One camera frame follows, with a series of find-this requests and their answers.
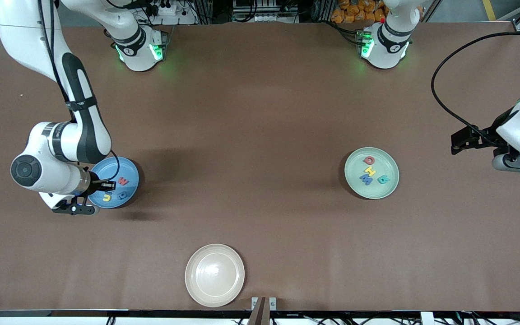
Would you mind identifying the beige round plate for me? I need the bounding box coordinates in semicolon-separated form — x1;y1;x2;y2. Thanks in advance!
185;244;246;308

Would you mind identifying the white power strip with plugs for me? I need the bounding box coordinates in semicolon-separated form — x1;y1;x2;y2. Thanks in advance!
146;0;197;26

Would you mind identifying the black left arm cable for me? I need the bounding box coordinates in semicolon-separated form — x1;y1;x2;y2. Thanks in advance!
431;31;520;138

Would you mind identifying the dark brown post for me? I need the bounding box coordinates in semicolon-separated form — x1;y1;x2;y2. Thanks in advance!
247;297;269;325

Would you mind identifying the blue round plate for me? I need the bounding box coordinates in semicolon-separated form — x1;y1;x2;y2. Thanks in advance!
88;156;140;209

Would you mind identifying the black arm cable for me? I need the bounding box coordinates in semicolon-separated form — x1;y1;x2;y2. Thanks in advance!
431;31;520;138
38;0;121;183

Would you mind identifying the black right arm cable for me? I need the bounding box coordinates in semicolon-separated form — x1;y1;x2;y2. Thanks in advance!
38;0;121;183

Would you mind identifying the green round plate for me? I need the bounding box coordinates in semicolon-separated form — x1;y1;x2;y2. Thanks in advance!
344;147;400;200

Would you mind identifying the orange objects pile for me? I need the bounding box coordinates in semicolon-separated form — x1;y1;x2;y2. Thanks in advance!
331;0;387;24

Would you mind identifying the grey metal bracket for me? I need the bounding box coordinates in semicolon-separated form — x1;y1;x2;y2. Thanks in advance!
251;297;277;312

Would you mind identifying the brown table cover sheet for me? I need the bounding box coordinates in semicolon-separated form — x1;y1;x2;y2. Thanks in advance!
0;22;520;312

